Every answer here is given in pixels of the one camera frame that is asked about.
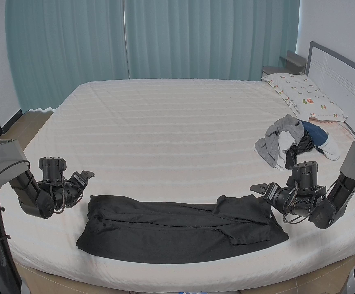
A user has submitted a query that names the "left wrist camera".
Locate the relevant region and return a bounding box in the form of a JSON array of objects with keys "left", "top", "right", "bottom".
[{"left": 73, "top": 172, "right": 89, "bottom": 187}]

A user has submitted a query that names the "blue-green curtain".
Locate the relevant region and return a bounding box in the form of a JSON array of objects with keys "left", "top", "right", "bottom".
[
  {"left": 5, "top": 0, "right": 129, "bottom": 112},
  {"left": 124, "top": 0, "right": 299, "bottom": 80}
]

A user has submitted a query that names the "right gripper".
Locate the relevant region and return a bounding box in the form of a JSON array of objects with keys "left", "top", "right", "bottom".
[{"left": 250, "top": 183, "right": 295, "bottom": 214}]

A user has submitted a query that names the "grey bedside table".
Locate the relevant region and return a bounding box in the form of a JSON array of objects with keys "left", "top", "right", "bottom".
[{"left": 263, "top": 50, "right": 307, "bottom": 74}]

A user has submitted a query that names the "pile of clothes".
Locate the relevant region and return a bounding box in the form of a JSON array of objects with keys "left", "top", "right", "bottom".
[{"left": 254, "top": 114, "right": 341, "bottom": 171}]

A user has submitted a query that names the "white printed pillow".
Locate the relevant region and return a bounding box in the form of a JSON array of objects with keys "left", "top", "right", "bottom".
[{"left": 261, "top": 72, "right": 348, "bottom": 122}]

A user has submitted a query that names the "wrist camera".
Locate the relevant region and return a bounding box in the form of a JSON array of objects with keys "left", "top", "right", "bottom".
[
  {"left": 264, "top": 183, "right": 280, "bottom": 200},
  {"left": 73, "top": 172, "right": 89, "bottom": 187}
]

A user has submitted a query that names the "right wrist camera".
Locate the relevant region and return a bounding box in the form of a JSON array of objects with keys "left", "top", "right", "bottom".
[{"left": 264, "top": 183, "right": 280, "bottom": 200}]

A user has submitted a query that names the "black T-shirt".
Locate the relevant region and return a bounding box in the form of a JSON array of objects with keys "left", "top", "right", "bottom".
[{"left": 76, "top": 194, "right": 290, "bottom": 264}]

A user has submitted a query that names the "bed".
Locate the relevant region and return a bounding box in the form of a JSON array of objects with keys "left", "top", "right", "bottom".
[{"left": 7, "top": 40, "right": 355, "bottom": 292}]

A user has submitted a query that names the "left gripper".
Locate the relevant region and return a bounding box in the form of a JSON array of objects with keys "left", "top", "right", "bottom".
[{"left": 62, "top": 170, "right": 95, "bottom": 209}]

